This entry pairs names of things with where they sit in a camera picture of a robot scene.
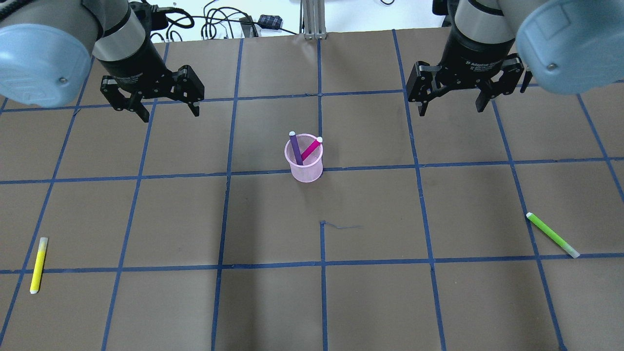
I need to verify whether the green highlighter pen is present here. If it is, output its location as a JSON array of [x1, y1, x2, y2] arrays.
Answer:
[[525, 212, 580, 258]]

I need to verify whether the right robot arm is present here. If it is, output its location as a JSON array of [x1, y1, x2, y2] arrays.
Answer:
[[406, 0, 624, 116]]

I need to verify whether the aluminium frame post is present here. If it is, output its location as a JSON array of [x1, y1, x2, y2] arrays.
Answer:
[[299, 0, 327, 40]]

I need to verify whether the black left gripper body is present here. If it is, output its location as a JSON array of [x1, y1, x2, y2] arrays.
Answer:
[[100, 46, 205, 110]]

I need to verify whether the pink highlighter pen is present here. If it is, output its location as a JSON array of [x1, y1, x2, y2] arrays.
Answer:
[[301, 137, 323, 161]]

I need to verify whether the pink mesh cup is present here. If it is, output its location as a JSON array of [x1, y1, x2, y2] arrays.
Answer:
[[284, 134, 324, 183]]

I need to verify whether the purple highlighter pen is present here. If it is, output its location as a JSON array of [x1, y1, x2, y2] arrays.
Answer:
[[288, 131, 303, 166]]

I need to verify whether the yellow highlighter pen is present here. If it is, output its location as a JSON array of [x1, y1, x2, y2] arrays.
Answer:
[[29, 237, 49, 294]]

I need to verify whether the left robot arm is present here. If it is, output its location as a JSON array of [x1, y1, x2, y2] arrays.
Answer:
[[0, 0, 205, 122]]

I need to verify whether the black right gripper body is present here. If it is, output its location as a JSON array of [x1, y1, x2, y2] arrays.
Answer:
[[406, 42, 525, 103]]

